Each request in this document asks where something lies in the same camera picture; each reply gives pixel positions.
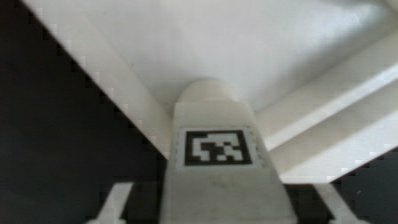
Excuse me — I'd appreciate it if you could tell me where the white U-shaped fence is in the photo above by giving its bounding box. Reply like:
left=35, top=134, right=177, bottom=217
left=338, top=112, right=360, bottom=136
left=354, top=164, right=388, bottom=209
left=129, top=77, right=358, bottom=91
left=258, top=66, right=398, bottom=184

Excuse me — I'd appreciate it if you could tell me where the white table leg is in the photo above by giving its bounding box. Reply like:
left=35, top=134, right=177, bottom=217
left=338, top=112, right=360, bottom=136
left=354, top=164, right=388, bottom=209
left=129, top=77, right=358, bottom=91
left=161, top=79, right=299, bottom=224

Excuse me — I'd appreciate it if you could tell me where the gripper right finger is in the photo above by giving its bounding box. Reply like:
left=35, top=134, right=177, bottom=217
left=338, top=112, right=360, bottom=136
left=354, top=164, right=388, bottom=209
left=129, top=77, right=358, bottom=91
left=313, top=183, right=372, bottom=224

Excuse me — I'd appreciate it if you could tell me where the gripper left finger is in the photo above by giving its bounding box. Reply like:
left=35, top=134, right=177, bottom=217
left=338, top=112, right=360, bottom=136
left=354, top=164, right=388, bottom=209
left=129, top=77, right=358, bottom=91
left=86, top=182, right=134, bottom=224

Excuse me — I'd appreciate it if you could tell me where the white square table top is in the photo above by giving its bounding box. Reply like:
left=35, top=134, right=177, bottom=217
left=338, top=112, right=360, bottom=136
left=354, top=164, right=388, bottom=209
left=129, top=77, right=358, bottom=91
left=22, top=0, right=398, bottom=149

